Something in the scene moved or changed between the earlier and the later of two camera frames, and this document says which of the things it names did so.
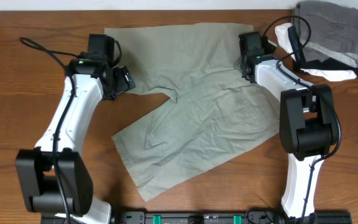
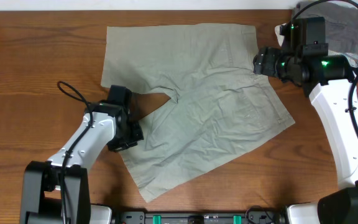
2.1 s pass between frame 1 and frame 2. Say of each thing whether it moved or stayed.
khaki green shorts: stayed
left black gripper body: moved
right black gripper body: moved
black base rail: stayed
